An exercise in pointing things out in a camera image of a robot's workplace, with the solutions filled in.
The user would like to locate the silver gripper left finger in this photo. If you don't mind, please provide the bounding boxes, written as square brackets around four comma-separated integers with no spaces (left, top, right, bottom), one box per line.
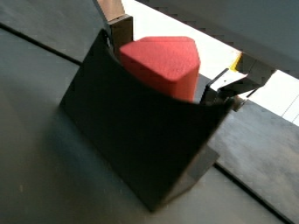
[95,0,133,59]

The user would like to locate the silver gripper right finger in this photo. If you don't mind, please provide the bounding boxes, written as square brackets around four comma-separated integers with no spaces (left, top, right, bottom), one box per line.
[200,52,276,112]

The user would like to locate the red three prong object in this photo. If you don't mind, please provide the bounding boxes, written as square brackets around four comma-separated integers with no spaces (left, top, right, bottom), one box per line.
[120,36,201,102]

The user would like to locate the black curved fixture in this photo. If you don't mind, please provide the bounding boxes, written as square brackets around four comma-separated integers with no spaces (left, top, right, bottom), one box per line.
[60,33,232,210]

